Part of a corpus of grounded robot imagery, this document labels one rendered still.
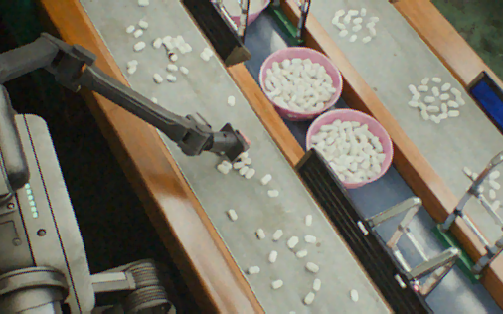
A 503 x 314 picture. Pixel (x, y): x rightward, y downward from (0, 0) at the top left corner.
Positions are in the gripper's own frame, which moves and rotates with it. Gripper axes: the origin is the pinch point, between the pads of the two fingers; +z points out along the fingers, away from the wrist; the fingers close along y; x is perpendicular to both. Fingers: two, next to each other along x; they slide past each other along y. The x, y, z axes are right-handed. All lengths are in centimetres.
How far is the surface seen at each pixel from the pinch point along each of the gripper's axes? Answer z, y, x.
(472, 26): 177, 47, -44
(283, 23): 33, 40, -20
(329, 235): 5.9, -36.3, -2.5
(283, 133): 8.7, -2.0, -7.4
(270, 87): 16.1, 16.3, -9.4
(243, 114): 5.3, 11.0, -1.2
